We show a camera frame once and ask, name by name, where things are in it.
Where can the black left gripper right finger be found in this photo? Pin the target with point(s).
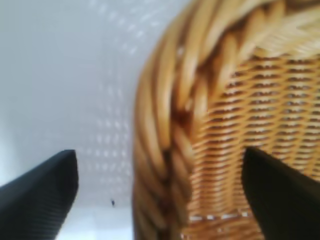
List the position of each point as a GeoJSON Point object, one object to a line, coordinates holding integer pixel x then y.
{"type": "Point", "coordinates": [285, 200]}

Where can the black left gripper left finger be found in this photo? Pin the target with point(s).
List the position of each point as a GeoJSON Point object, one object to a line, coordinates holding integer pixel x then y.
{"type": "Point", "coordinates": [32, 202]}

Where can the brown woven wicker basket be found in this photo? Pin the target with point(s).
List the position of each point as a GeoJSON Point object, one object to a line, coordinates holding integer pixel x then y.
{"type": "Point", "coordinates": [225, 112]}

